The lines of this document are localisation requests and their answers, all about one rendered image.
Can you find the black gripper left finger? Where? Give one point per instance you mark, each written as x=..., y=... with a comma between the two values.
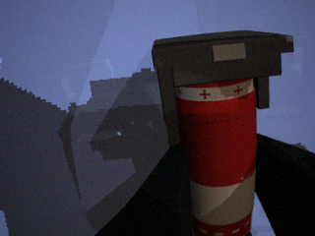
x=161, y=207

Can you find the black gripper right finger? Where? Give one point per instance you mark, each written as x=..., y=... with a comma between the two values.
x=285, y=186

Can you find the red and beige battery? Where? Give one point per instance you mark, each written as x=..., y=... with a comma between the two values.
x=217, y=124

